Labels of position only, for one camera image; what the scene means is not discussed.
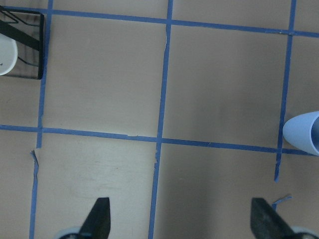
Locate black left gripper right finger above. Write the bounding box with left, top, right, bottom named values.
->
left=250, top=198, right=295, bottom=239

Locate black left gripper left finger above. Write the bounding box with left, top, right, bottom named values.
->
left=78, top=197, right=110, bottom=239

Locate light blue plastic cup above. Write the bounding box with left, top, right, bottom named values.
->
left=283, top=111, right=319, bottom=156

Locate white mug near rack end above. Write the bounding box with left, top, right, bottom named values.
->
left=0, top=34, right=18, bottom=76

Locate black wire mug rack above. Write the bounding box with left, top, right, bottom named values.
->
left=0, top=6, right=45, bottom=80

